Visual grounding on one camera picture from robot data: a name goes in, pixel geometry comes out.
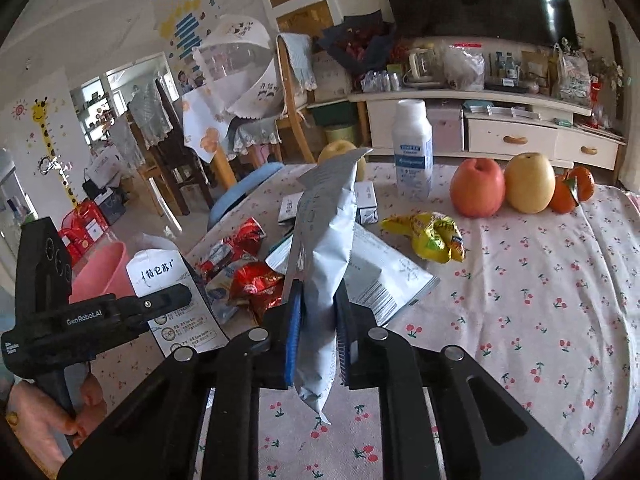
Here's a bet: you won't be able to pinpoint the yellow snack wrapper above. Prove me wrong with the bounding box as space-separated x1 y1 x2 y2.
381 211 467 264

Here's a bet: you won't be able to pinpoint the mesh food cover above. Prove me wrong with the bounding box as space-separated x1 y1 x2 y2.
192 14 282 120

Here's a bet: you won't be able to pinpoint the orange tangerine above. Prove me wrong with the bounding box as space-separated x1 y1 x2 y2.
549 175 580 214
565 166 597 203

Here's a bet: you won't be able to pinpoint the shiny red foil wrapper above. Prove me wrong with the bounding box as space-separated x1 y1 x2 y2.
229 261 287 323

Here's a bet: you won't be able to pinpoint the crumpled clear plastic bag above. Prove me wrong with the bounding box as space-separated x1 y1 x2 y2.
439 41 487 92

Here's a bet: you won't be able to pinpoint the white plastic bottle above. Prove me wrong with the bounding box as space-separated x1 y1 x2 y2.
391 99 434 202

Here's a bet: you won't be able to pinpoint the silver foil pouch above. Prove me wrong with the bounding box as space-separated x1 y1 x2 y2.
282 147 374 426

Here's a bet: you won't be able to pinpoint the red plastic stools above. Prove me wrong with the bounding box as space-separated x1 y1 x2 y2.
56 199 110 262

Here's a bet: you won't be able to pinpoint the light wooden chair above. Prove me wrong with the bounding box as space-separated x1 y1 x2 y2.
275 31 362 163

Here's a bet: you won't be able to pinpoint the person's left hand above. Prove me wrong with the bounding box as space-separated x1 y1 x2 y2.
7 372 108 478

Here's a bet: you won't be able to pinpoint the red and white snack wrapper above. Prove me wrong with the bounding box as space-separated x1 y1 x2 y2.
194 216 267 281

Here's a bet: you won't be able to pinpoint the floral tablecloth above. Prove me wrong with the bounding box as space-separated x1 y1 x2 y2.
90 160 640 480

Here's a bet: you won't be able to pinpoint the dark wooden chair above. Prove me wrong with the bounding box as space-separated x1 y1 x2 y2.
126 79 217 217

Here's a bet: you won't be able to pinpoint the white cabinet with drawers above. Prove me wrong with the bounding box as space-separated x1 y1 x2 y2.
349 35 628 172

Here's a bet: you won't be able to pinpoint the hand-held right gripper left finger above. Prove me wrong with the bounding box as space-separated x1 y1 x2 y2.
57 280 304 480

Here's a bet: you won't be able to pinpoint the clear bag of goods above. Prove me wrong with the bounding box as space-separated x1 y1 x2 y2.
554 44 592 107

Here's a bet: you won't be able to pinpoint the red apple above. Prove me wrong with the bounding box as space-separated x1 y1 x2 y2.
449 157 507 219

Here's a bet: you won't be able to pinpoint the glass pitcher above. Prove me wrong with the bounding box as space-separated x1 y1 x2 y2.
407 47 437 87

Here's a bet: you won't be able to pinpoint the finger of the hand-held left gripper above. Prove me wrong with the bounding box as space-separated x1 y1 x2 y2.
112 282 196 331

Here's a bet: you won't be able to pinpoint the large yellow pear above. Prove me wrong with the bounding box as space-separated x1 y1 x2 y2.
503 152 557 214

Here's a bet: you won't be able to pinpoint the dark wrapped flower bouquet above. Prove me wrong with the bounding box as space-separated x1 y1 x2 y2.
319 14 397 77

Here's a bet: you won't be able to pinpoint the small yellow pear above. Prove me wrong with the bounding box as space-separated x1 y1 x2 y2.
318 140 367 182

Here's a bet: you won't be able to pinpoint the small white box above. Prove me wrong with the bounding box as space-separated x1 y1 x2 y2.
277 194 302 225
354 181 379 224

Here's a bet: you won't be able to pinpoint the giraffe wall sticker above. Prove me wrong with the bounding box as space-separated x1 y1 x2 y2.
31 96 82 209

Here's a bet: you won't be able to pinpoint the pink plastic bucket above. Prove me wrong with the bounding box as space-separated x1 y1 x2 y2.
69 234 180 307

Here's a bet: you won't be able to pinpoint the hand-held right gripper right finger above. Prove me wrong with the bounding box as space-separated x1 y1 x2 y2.
334 285 586 480

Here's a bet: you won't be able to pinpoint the white flat mailer bag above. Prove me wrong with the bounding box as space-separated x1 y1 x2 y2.
265 222 442 327

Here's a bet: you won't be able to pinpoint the white milk carton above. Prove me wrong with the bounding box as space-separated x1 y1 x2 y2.
125 252 231 359

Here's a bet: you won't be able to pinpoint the blue chair back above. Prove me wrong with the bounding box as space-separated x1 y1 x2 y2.
207 162 287 227

